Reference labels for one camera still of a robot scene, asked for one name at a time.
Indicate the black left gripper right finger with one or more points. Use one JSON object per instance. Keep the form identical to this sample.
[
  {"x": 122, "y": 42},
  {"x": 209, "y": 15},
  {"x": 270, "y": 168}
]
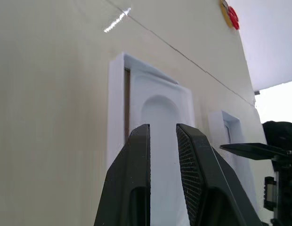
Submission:
[{"x": 207, "y": 179}]

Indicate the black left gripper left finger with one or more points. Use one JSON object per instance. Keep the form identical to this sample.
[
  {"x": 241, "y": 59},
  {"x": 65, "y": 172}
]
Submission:
[{"x": 127, "y": 179}]

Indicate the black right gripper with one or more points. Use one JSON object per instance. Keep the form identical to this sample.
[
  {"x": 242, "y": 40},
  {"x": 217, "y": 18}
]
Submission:
[{"x": 283, "y": 186}]

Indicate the white phone box lid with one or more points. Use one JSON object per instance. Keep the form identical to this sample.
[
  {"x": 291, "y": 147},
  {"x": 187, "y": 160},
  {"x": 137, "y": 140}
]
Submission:
[{"x": 240, "y": 131}]

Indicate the white phone box base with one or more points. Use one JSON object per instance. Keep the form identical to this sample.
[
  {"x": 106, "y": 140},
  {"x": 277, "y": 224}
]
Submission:
[{"x": 160, "y": 99}]

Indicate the red and yellow round button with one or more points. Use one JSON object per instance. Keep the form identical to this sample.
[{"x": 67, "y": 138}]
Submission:
[{"x": 232, "y": 15}]

